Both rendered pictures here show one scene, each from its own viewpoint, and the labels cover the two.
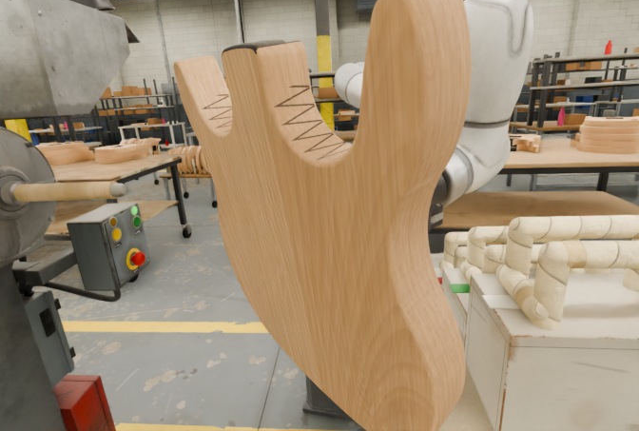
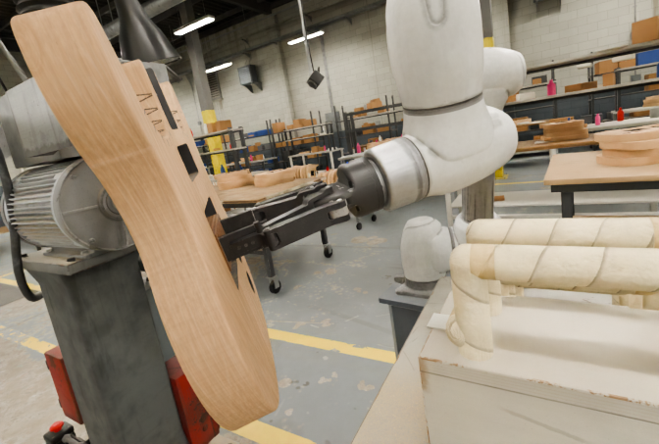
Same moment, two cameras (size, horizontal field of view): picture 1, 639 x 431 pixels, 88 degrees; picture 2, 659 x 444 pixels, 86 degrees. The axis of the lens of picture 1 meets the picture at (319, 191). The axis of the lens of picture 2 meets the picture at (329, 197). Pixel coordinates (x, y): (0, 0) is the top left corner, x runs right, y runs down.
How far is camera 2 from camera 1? 0.31 m
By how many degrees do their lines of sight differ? 26
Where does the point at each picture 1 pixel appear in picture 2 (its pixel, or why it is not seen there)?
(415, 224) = (150, 197)
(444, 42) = (51, 45)
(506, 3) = not seen: outside the picture
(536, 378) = (461, 420)
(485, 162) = (443, 154)
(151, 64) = (317, 96)
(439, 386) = (183, 352)
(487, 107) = (426, 90)
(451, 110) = (86, 95)
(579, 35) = not seen: outside the picture
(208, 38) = (367, 64)
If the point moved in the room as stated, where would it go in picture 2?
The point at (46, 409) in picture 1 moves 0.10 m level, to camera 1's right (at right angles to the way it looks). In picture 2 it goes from (158, 374) to (179, 379)
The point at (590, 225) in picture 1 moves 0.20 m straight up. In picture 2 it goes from (568, 230) to (558, 12)
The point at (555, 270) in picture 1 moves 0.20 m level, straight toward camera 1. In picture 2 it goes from (459, 279) to (245, 373)
